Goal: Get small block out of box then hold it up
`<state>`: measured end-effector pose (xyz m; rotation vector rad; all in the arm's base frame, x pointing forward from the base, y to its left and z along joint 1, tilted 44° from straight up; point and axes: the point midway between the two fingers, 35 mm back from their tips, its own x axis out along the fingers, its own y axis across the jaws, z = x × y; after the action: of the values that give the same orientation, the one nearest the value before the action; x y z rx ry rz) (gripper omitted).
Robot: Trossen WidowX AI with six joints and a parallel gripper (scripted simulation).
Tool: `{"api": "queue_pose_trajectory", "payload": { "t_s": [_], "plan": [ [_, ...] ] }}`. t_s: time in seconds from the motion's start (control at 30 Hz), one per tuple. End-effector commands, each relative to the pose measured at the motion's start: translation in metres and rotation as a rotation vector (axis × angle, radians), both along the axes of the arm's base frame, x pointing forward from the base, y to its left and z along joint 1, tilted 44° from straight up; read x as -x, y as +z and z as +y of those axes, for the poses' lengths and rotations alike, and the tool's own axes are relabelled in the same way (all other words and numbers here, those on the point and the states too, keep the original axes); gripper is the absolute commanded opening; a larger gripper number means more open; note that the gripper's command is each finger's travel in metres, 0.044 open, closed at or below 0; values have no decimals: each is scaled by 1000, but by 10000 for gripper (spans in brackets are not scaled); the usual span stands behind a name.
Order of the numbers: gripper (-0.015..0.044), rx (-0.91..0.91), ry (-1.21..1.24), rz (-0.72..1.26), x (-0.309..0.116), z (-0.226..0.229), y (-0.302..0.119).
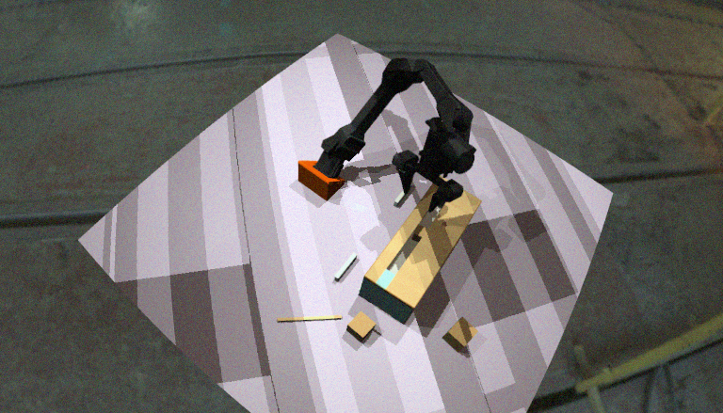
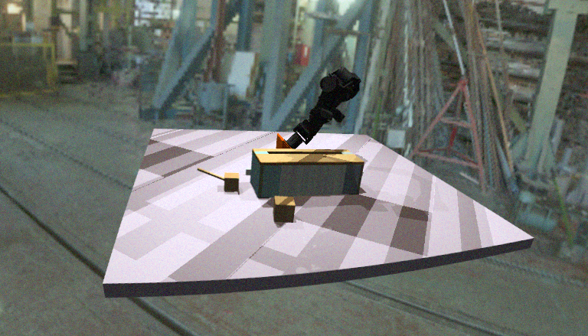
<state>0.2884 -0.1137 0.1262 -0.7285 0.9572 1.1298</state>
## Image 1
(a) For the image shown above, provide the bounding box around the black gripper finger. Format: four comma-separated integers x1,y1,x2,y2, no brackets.
428,193,444,213
396,167,416,195

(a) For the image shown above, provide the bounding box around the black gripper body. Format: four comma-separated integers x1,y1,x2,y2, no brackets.
392,146,463,203

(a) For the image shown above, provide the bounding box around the yellow thin bar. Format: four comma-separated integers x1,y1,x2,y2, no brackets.
278,315,342,322

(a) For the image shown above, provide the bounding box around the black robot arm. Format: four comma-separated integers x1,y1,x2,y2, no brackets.
313,58,476,178

